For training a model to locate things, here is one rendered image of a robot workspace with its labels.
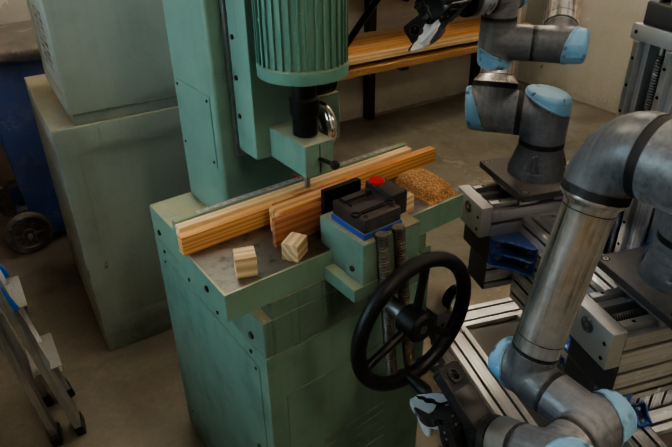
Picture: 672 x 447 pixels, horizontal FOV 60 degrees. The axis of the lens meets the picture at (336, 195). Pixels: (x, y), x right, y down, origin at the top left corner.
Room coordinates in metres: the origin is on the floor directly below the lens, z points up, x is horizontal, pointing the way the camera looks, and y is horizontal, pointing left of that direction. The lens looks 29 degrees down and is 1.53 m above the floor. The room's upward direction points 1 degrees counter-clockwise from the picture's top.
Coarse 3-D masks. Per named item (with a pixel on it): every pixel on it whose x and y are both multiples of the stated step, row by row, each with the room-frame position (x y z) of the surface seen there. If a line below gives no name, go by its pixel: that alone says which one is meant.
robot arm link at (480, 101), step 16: (512, 64) 1.47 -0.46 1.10; (480, 80) 1.46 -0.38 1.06; (496, 80) 1.43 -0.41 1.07; (512, 80) 1.45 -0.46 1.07; (480, 96) 1.44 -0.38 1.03; (496, 96) 1.42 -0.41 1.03; (512, 96) 1.42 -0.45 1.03; (480, 112) 1.42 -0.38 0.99; (496, 112) 1.41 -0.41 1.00; (512, 112) 1.40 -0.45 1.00; (480, 128) 1.43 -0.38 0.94; (496, 128) 1.41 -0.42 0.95; (512, 128) 1.40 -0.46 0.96
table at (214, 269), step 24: (432, 216) 1.10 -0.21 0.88; (456, 216) 1.14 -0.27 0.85; (240, 240) 0.97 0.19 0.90; (264, 240) 0.97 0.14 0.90; (312, 240) 0.97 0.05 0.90; (192, 264) 0.90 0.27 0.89; (216, 264) 0.89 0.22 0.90; (264, 264) 0.89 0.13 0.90; (288, 264) 0.89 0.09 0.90; (312, 264) 0.91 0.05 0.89; (216, 288) 0.82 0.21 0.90; (240, 288) 0.82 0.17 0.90; (264, 288) 0.84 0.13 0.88; (288, 288) 0.87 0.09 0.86; (336, 288) 0.89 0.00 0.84; (360, 288) 0.86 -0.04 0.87; (240, 312) 0.81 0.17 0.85
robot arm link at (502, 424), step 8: (504, 416) 0.61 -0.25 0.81; (496, 424) 0.59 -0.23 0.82; (504, 424) 0.59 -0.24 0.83; (512, 424) 0.58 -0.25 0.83; (488, 432) 0.59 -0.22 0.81; (496, 432) 0.58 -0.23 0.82; (504, 432) 0.57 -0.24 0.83; (488, 440) 0.58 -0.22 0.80; (496, 440) 0.57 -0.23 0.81; (504, 440) 0.60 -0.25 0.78
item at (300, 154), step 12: (276, 132) 1.13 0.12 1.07; (288, 132) 1.12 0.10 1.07; (276, 144) 1.13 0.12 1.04; (288, 144) 1.09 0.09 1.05; (300, 144) 1.06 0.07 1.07; (312, 144) 1.05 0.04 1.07; (324, 144) 1.07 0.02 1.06; (276, 156) 1.13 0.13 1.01; (288, 156) 1.09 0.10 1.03; (300, 156) 1.06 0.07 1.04; (312, 156) 1.05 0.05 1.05; (324, 156) 1.07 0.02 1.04; (300, 168) 1.06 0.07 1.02; (312, 168) 1.05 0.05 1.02; (324, 168) 1.07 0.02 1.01
